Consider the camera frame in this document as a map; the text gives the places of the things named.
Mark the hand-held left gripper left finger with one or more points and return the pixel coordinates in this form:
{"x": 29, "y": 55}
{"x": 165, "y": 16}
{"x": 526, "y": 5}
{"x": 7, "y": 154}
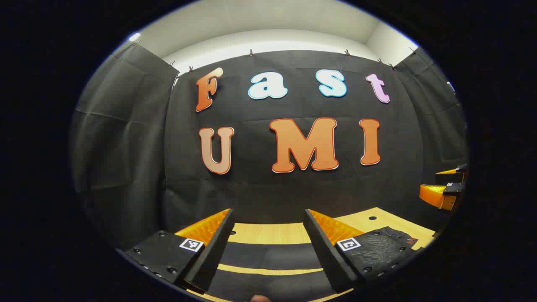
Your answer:
{"x": 214, "y": 256}

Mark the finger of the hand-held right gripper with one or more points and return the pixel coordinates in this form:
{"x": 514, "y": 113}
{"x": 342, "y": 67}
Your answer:
{"x": 436, "y": 195}
{"x": 451, "y": 178}

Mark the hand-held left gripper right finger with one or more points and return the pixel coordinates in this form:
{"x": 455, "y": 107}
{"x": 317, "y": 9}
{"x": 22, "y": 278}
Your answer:
{"x": 325, "y": 256}

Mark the dark grey jeans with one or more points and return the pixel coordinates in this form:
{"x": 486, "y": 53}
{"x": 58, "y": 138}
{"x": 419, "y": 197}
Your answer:
{"x": 268, "y": 253}

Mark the black backdrop cloth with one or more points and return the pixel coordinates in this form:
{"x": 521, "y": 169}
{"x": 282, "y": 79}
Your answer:
{"x": 251, "y": 188}

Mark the white ceiling light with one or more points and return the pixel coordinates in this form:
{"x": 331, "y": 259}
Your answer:
{"x": 134, "y": 37}

